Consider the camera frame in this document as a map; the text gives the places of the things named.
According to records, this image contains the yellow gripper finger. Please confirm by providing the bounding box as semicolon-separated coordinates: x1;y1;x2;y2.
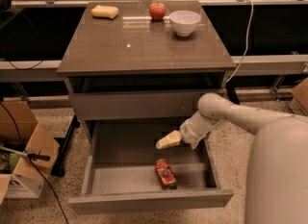
156;130;182;149

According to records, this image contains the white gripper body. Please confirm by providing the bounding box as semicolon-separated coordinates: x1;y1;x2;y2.
179;111;224;150

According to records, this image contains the red coke can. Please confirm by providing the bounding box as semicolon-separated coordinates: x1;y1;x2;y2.
155;159;177;190

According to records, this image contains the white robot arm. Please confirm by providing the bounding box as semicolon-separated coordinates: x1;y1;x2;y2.
156;93;308;224

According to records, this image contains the open grey middle drawer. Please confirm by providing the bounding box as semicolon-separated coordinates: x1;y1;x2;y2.
68;117;233;214

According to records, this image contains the grey drawer cabinet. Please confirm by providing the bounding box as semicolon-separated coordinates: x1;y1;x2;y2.
56;0;237;145

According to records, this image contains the cardboard box at right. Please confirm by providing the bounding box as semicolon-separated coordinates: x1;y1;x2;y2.
289;78;308;116

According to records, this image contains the white bowl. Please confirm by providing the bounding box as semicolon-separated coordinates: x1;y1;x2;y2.
169;11;201;37

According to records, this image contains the black table leg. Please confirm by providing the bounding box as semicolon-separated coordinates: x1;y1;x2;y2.
51;116;80;177

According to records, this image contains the red apple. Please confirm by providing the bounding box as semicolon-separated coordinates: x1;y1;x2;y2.
149;3;166;20

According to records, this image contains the brown cardboard box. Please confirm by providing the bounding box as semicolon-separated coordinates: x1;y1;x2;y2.
0;101;60;203

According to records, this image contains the yellow sponge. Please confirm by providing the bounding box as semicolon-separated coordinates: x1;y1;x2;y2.
91;5;118;19

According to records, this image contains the white hanging cable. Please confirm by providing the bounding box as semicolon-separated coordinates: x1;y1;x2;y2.
225;0;254;84

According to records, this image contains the black floor cable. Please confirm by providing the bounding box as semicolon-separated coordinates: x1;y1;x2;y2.
0;102;70;224

